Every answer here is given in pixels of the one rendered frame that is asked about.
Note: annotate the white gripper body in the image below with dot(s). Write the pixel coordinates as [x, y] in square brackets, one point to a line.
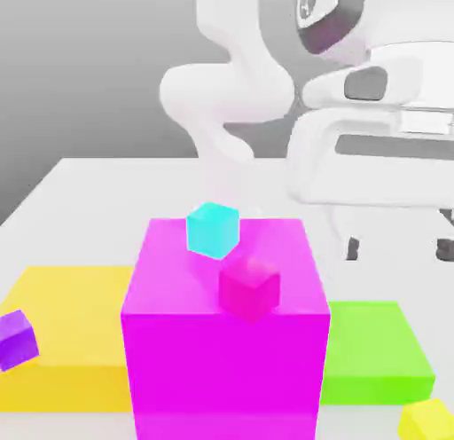
[372, 179]

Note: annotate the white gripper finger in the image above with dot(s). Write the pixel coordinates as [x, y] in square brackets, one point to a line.
[447, 250]
[344, 227]

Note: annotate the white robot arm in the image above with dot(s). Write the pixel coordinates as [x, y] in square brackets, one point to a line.
[227, 92]

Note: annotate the small magenta cube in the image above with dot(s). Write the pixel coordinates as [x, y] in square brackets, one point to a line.
[248, 291]

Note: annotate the small cyan cube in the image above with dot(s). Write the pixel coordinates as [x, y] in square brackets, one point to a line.
[212, 230]

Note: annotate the small yellow cube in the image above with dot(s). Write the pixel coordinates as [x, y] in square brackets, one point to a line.
[429, 422]

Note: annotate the small purple cube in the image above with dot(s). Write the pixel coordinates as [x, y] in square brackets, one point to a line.
[17, 340]

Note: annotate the large green box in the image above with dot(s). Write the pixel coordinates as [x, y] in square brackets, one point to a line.
[372, 344]

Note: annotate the large magenta box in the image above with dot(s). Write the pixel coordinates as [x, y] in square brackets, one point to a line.
[227, 369]

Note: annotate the large yellow box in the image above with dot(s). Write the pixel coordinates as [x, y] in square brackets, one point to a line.
[78, 315]

